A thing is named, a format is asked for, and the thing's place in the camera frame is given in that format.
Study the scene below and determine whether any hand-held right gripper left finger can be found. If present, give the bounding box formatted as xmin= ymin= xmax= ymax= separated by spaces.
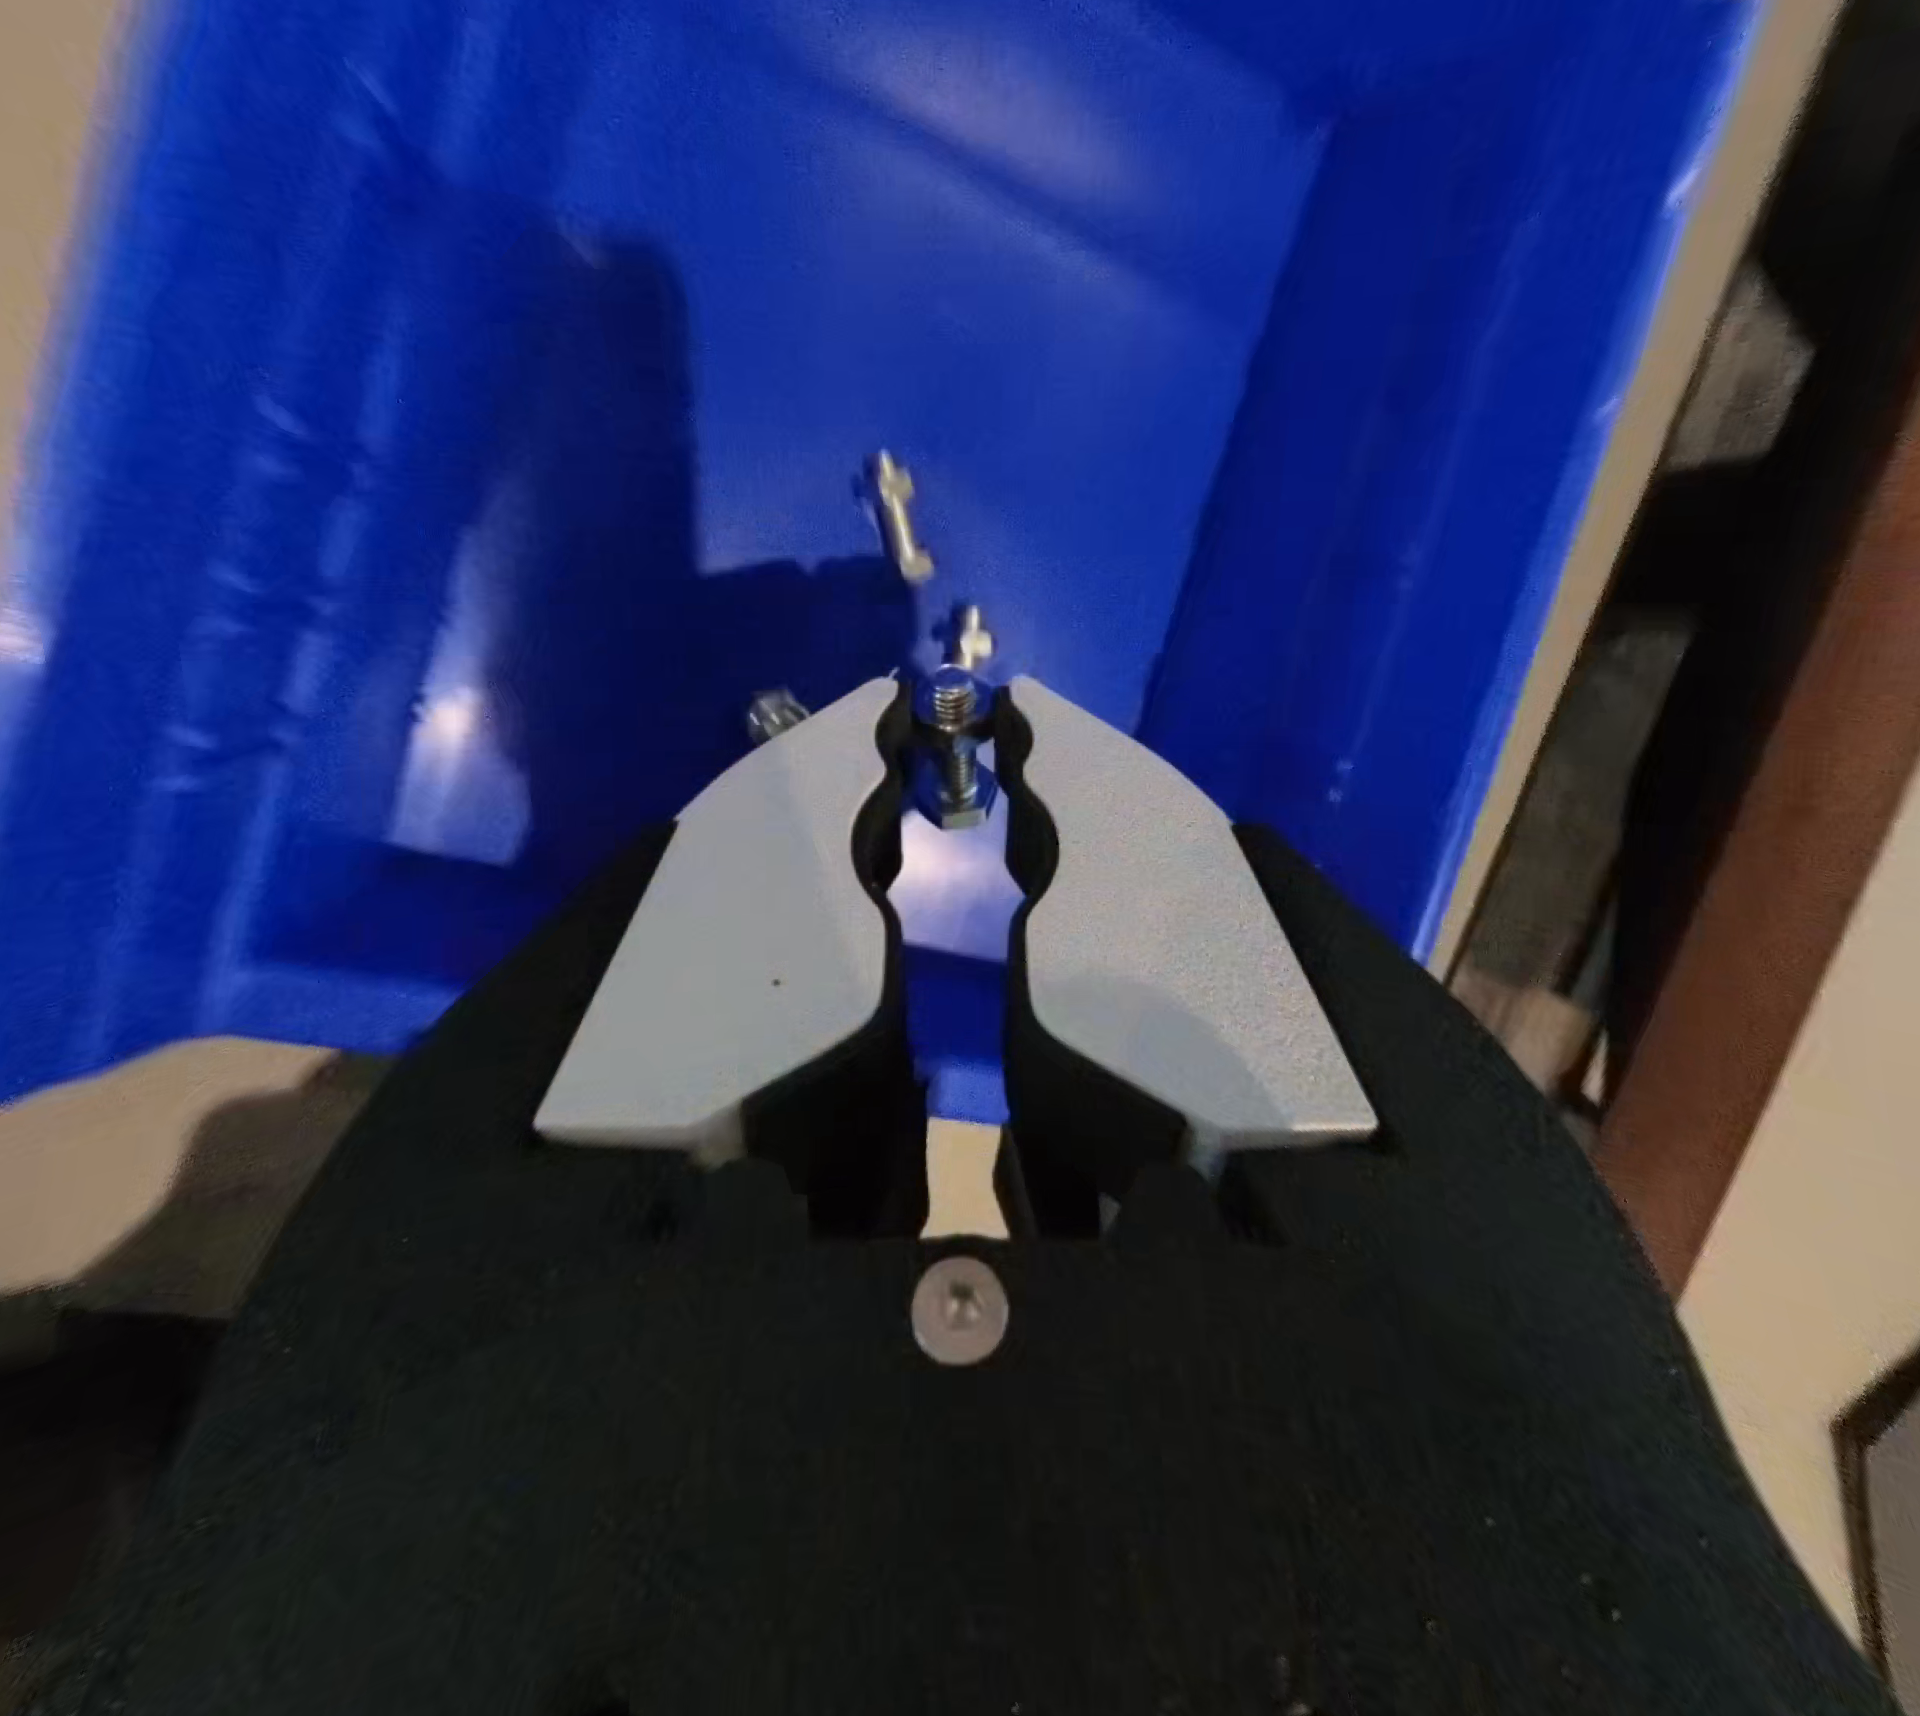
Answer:
xmin=534 ymin=678 xmax=920 ymax=1169

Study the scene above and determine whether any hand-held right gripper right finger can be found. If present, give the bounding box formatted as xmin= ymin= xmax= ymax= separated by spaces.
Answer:
xmin=1001 ymin=678 xmax=1382 ymax=1186

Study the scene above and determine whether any blue plastic bin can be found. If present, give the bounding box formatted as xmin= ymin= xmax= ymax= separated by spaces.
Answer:
xmin=0 ymin=0 xmax=1830 ymax=1130

